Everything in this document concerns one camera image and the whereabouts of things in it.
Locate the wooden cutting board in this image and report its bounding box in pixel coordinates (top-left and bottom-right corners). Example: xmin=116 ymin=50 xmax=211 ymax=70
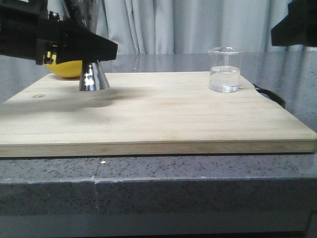
xmin=0 ymin=72 xmax=317 ymax=157

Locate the grey curtain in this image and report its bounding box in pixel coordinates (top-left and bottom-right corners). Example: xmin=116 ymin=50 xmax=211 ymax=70
xmin=97 ymin=0 xmax=311 ymax=55

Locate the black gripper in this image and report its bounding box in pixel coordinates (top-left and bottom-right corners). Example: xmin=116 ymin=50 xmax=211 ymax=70
xmin=271 ymin=0 xmax=317 ymax=47
xmin=0 ymin=0 xmax=118 ymax=65

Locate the steel double jigger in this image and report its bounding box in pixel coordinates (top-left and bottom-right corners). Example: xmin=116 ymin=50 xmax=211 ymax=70
xmin=63 ymin=0 xmax=109 ymax=91

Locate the yellow lemon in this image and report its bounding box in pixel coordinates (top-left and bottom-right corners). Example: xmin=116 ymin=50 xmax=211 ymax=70
xmin=45 ymin=60 xmax=82 ymax=78

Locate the small glass beaker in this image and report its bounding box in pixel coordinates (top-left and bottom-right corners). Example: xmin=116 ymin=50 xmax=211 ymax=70
xmin=208 ymin=47 xmax=244 ymax=93

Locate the black cutting board handle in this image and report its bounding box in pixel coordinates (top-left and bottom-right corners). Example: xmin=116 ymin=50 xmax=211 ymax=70
xmin=253 ymin=84 xmax=286 ymax=108

